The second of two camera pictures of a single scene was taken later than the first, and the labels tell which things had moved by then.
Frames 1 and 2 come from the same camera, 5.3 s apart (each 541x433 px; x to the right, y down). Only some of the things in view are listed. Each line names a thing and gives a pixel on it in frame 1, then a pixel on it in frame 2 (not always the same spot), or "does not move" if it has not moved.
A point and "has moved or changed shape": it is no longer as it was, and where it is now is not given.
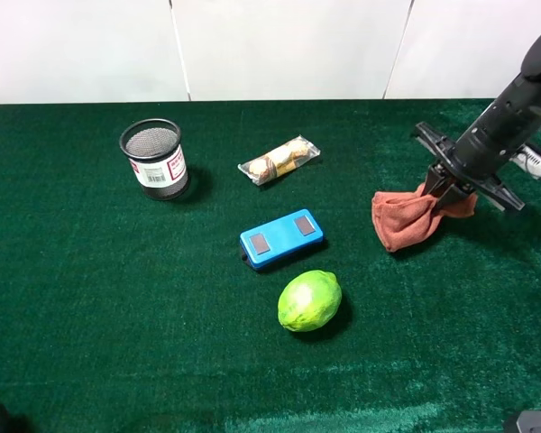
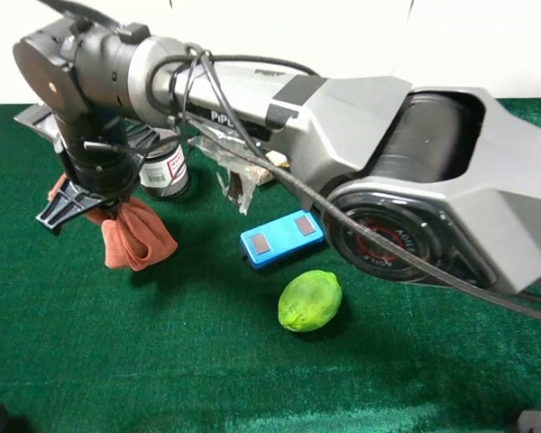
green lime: (308, 300) does not move
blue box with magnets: (271, 241) does not move
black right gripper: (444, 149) → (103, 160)
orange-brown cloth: (404, 218) has moved or changed shape
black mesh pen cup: (154, 149) does not move
